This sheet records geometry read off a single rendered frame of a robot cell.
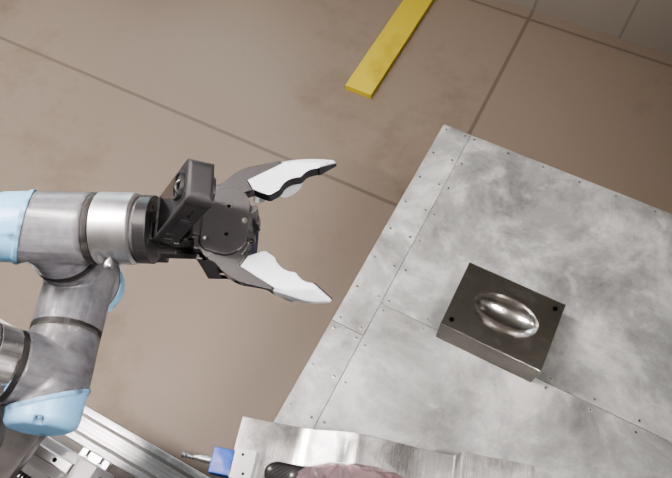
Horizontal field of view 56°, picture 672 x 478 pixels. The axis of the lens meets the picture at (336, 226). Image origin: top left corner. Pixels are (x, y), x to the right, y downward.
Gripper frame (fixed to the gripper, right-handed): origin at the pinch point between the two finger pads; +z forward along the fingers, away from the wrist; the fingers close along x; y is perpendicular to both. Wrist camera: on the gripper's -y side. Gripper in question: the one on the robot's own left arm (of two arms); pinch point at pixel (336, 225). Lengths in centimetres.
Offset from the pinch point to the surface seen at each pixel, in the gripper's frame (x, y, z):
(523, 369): 2, 61, 35
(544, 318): -7, 60, 40
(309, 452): 18, 57, -4
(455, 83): -138, 166, 47
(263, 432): 15, 59, -12
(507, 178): -44, 72, 39
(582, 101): -129, 164, 100
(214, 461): 20, 57, -20
